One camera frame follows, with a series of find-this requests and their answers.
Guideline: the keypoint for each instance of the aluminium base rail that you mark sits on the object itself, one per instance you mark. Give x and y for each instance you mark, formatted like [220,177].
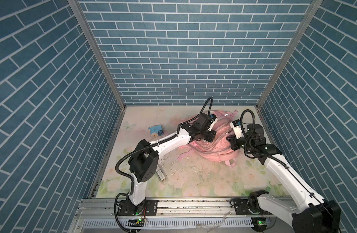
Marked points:
[166,214]

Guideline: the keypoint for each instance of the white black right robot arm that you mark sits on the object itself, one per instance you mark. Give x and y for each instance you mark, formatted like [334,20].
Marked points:
[311,212]

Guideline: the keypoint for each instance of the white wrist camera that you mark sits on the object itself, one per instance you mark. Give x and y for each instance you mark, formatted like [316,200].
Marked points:
[213,121]
[237,127]

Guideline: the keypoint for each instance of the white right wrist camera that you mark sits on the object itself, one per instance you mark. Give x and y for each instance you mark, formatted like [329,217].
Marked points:
[237,127]

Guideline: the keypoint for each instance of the blue pencil sharpener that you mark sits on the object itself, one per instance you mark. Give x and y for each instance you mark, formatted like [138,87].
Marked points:
[156,131]

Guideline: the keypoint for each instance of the pink school backpack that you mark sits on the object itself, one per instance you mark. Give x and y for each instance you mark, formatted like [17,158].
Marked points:
[219,150]

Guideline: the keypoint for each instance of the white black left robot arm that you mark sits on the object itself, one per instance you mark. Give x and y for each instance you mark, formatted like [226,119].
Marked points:
[140,165]

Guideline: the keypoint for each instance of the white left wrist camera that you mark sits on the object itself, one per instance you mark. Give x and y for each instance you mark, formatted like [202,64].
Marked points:
[213,121]

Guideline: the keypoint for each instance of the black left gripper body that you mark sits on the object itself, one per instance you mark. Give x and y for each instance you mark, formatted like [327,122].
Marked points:
[206,135]

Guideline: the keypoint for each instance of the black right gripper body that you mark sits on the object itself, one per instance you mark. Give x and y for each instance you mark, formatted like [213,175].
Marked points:
[237,143]

